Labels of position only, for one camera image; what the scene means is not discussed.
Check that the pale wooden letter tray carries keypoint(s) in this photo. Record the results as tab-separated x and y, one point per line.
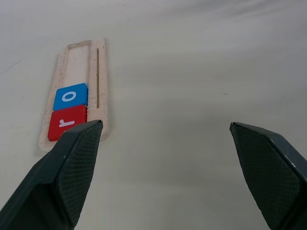
100	83

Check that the red letter r tile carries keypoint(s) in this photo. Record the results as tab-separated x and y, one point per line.
66	122

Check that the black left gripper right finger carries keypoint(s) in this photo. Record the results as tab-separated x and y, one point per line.
271	172

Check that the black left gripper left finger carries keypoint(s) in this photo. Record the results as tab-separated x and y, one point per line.
60	177

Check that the blue letter o tile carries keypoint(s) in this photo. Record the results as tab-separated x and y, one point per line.
72	95

